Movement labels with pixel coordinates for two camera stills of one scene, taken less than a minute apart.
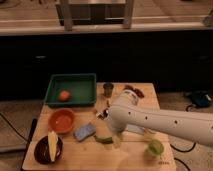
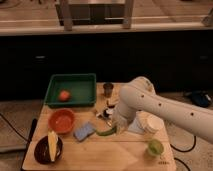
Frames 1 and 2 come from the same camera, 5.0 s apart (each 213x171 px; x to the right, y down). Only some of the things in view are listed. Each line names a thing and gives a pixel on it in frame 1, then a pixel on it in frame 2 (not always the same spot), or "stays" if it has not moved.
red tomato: [64, 95] stays
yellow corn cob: [52, 142] stays
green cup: [155, 147] stays
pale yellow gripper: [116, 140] to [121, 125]
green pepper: [104, 140] to [108, 132]
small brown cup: [108, 89] stays
